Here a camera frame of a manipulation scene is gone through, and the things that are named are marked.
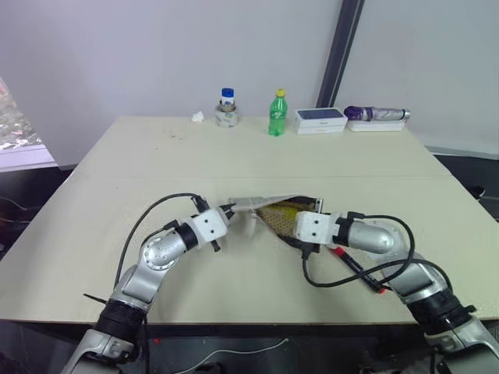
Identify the red and black marker pen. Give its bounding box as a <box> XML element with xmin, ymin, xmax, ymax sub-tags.
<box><xmin>330</xmin><ymin>246</ymin><xmax>390</xmax><ymax>296</ymax></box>

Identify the thin white floor cable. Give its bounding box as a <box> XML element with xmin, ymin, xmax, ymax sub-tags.
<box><xmin>182</xmin><ymin>337</ymin><xmax>290</xmax><ymax>372</ymax></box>

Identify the long white tray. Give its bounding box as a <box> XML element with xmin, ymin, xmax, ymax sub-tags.
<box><xmin>346</xmin><ymin>118</ymin><xmax>407</xmax><ymax>132</ymax></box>

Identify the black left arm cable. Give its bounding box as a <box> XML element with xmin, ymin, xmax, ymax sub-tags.
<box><xmin>115</xmin><ymin>192</ymin><xmax>208</xmax><ymax>292</ymax></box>

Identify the white box with dark lid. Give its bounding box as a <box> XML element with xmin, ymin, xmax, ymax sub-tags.
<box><xmin>293</xmin><ymin>107</ymin><xmax>349</xmax><ymax>128</ymax></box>

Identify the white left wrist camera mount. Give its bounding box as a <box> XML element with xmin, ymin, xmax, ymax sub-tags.
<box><xmin>189</xmin><ymin>208</ymin><xmax>231</xmax><ymax>251</ymax></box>

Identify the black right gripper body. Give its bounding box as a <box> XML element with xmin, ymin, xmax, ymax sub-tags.
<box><xmin>298</xmin><ymin>239</ymin><xmax>325</xmax><ymax>256</ymax></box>

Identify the green plastic soda bottle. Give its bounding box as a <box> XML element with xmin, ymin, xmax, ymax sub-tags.
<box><xmin>267</xmin><ymin>88</ymin><xmax>289</xmax><ymax>138</ymax></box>

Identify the flat white box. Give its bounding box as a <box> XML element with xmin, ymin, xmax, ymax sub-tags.
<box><xmin>296</xmin><ymin>123</ymin><xmax>346</xmax><ymax>136</ymax></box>

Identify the white bottle with blue cap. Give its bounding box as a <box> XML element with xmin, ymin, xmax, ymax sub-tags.
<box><xmin>218</xmin><ymin>87</ymin><xmax>237</xmax><ymax>115</ymax></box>

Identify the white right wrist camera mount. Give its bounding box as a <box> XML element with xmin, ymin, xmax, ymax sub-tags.
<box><xmin>294</xmin><ymin>210</ymin><xmax>338</xmax><ymax>246</ymax></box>

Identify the purple and grey folded umbrella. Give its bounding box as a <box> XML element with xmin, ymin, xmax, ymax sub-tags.
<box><xmin>343</xmin><ymin>104</ymin><xmax>412</xmax><ymax>123</ymax></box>

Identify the blue-capped bottle in tape roll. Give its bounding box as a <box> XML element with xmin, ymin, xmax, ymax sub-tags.
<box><xmin>214</xmin><ymin>102</ymin><xmax>241</xmax><ymax>129</ymax></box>

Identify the grid pattern zip pouch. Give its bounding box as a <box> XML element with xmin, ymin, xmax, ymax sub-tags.
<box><xmin>227</xmin><ymin>192</ymin><xmax>325</xmax><ymax>251</ymax></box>

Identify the dark vertical wall post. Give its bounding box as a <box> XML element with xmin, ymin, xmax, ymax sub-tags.
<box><xmin>315</xmin><ymin>0</ymin><xmax>366</xmax><ymax>109</ymax></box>

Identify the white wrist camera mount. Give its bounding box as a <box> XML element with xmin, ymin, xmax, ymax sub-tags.
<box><xmin>189</xmin><ymin>208</ymin><xmax>231</xmax><ymax>251</ymax></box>
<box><xmin>294</xmin><ymin>210</ymin><xmax>338</xmax><ymax>246</ymax></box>

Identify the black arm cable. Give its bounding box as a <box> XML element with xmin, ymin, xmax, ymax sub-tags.
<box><xmin>300</xmin><ymin>212</ymin><xmax>416</xmax><ymax>288</ymax></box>
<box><xmin>115</xmin><ymin>192</ymin><xmax>208</xmax><ymax>292</ymax></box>

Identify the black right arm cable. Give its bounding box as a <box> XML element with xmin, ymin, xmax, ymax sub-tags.
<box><xmin>300</xmin><ymin>212</ymin><xmax>416</xmax><ymax>288</ymax></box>

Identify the window with white frame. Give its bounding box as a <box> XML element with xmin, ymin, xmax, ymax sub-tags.
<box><xmin>0</xmin><ymin>73</ymin><xmax>60</xmax><ymax>173</ymax></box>

